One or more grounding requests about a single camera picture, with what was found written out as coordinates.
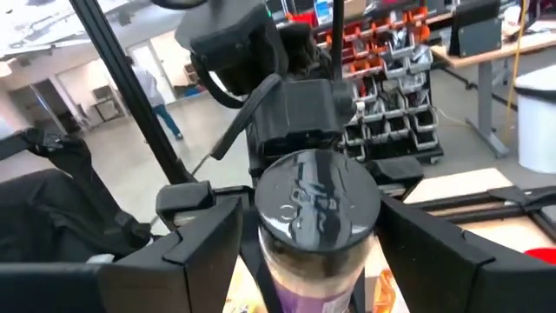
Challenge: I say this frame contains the white trash can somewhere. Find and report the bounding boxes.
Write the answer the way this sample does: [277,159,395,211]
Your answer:
[514,64,556,175]

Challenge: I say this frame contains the person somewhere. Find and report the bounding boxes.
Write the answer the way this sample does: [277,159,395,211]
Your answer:
[124,55,184,141]

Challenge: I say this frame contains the yellow cable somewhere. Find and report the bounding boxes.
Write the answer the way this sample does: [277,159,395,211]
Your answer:
[505,0,529,144]

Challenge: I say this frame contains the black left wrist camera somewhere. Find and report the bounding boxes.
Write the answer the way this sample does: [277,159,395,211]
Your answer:
[175,0,290,97]

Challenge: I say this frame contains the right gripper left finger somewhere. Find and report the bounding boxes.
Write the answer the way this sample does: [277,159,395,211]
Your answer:
[0,195,245,313]

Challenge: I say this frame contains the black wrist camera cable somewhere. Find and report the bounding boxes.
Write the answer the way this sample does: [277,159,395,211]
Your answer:
[209,72,283,161]

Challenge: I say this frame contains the wooden desk grey legs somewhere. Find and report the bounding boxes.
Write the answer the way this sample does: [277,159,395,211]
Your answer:
[429,25,556,158]

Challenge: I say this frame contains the grey metal cart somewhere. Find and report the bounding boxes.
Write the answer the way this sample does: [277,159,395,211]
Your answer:
[92,84,128,123]

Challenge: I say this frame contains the black lid purple label jar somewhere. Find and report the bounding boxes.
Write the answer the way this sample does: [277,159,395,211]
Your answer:
[254,149,382,313]

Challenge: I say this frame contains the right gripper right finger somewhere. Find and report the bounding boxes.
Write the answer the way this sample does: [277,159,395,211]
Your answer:
[375,194,556,313]

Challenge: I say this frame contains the parts bin rack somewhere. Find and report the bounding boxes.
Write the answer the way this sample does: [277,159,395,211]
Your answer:
[277,3,445,165]

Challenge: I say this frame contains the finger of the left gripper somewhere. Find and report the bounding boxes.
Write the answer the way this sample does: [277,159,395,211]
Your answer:
[156,179,217,228]
[367,155,426,197]

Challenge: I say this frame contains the orange ramen packet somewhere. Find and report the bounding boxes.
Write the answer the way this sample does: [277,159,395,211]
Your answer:
[372,268,397,313]

